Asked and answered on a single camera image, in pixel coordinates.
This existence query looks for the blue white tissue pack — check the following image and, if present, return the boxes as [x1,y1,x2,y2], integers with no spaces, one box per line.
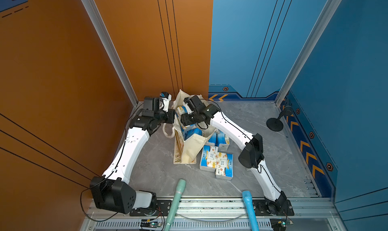
[186,128,203,140]

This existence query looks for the blue cartoon tissue pack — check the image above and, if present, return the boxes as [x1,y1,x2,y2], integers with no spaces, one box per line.
[180,124,196,140]

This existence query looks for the cream floral canvas bag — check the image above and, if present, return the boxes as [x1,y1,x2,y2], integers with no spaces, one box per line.
[162,90,216,164]

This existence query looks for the row tissue pack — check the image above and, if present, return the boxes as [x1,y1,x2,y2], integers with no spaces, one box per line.
[176,106,188,117]
[207,132,217,146]
[216,131,230,153]

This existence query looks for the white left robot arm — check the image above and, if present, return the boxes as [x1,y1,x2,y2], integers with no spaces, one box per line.
[90,92,175,215]

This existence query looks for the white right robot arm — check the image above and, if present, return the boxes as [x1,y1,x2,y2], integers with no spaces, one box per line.
[180,95,292,215]

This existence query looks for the black round-base stand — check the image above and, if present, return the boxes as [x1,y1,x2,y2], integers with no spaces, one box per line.
[266,105,293,132]

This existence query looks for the left circuit board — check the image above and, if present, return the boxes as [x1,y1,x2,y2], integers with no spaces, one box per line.
[139,219,163,231]

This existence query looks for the circuit board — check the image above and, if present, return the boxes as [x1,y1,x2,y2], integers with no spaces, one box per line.
[139,219,163,231]
[270,219,294,231]

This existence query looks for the right circuit board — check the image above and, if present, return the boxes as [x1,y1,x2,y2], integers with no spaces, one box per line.
[270,219,294,231]

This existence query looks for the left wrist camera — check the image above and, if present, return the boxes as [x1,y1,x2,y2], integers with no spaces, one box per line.
[160,92,172,112]

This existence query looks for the green handle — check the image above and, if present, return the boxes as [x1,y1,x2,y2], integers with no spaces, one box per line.
[164,179,186,231]

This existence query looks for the blue handle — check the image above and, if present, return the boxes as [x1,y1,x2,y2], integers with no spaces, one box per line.
[242,190,260,231]

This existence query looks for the aluminium front rail frame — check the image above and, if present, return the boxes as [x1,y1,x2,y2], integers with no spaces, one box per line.
[81,197,346,231]

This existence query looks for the aluminium corner post left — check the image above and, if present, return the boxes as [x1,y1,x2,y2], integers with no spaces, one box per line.
[81,0,138,106]

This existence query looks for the aluminium corner post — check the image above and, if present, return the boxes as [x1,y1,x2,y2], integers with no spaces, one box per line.
[274,0,342,107]
[81,0,138,106]

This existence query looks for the aluminium corner post right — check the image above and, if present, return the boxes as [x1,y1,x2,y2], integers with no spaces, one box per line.
[274,0,342,107]

